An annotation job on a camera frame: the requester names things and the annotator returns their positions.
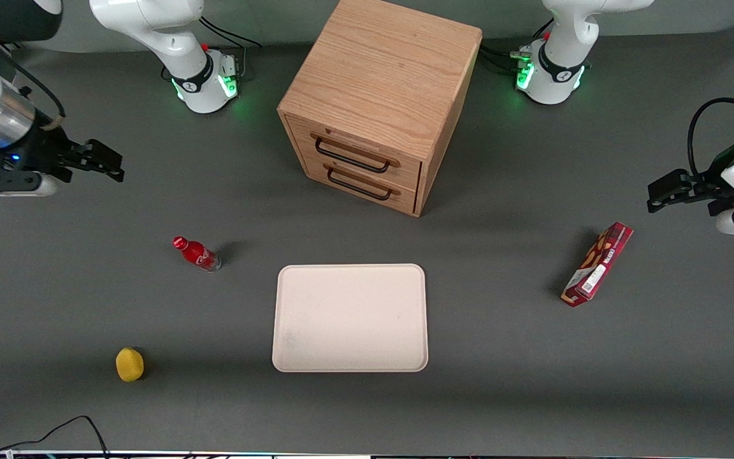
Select red snack box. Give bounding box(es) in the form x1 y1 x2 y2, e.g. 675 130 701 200
561 221 635 309

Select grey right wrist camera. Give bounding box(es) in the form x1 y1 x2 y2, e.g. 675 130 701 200
0 167 59 198

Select beige plastic tray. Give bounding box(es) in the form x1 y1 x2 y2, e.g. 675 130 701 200
272 264 429 373

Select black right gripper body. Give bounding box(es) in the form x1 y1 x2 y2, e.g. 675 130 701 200
0 116 78 183

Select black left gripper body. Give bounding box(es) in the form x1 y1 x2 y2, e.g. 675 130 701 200
692 141 734 218

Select black drawer handle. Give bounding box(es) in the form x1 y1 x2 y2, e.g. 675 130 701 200
313 136 391 175
326 166 394 202

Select black left base cables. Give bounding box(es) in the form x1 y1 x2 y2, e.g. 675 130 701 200
478 18 554 75

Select black base cables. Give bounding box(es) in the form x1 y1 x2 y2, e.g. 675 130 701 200
478 18 554 75
198 15 263 82

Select red coke bottle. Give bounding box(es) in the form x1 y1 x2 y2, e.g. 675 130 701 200
172 236 222 273

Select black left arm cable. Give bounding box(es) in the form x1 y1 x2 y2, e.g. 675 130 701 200
687 97 734 179

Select wooden drawer front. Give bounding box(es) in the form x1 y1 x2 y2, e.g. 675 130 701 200
287 117 423 191
302 156 421 215

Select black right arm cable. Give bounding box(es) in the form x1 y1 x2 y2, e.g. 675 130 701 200
0 21 66 123

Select wooden drawer cabinet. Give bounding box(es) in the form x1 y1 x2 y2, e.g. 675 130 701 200
277 0 484 218

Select black table edge cable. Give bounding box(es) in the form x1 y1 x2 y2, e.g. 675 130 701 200
0 415 111 459

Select yellow lemon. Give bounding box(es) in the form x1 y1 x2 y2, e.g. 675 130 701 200
115 347 145 383

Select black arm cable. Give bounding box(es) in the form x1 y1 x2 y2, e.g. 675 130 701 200
687 97 734 179
0 21 66 123

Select black right base cables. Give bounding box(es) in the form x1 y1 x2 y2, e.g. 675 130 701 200
198 15 263 82

